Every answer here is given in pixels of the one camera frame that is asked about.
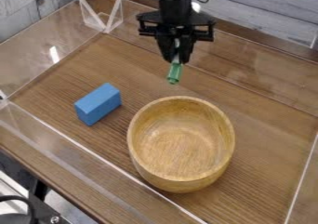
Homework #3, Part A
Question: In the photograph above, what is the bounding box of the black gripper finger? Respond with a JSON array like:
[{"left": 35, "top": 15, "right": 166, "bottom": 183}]
[
  {"left": 180, "top": 35, "right": 197, "bottom": 64},
  {"left": 157, "top": 35, "right": 176, "bottom": 62}
]

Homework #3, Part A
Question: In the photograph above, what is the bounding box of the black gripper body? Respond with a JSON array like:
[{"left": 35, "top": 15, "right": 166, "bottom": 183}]
[{"left": 135, "top": 9, "right": 217, "bottom": 42}]

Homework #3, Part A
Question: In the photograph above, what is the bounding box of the green Expo marker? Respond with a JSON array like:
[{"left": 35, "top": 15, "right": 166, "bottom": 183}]
[{"left": 168, "top": 39, "right": 184, "bottom": 85}]

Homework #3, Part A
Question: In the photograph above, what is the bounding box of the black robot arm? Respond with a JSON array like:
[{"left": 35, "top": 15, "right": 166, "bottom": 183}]
[{"left": 135, "top": 0, "right": 217, "bottom": 64}]

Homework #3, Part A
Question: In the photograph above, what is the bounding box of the brown wooden bowl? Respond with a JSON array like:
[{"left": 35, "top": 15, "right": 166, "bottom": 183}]
[{"left": 127, "top": 96, "right": 237, "bottom": 193}]

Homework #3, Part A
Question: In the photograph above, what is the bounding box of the blue rectangular block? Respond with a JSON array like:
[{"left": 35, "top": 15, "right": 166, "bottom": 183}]
[{"left": 75, "top": 83, "right": 122, "bottom": 125}]

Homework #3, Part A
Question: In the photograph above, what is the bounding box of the black metal table clamp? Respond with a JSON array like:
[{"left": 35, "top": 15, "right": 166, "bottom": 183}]
[{"left": 29, "top": 196, "right": 71, "bottom": 224}]

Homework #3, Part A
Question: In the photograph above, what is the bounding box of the clear acrylic corner bracket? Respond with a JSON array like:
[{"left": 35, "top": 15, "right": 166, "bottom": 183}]
[{"left": 79, "top": 0, "right": 123, "bottom": 34}]

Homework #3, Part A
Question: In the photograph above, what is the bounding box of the black cable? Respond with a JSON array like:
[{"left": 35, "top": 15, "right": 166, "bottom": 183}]
[{"left": 0, "top": 194, "right": 39, "bottom": 224}]

